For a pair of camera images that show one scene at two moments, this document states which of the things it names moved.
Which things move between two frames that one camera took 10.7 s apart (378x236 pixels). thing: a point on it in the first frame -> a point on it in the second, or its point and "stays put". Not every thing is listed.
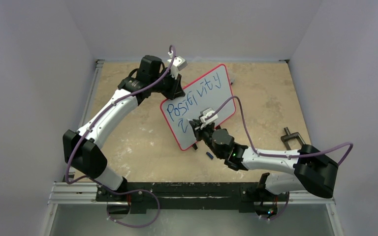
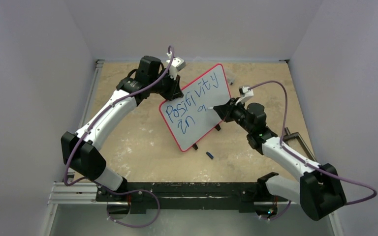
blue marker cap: [210, 156] stays put
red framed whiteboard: [212, 92] stays put
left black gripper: [176, 90] stays put
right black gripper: [201, 131] -> [229, 110]
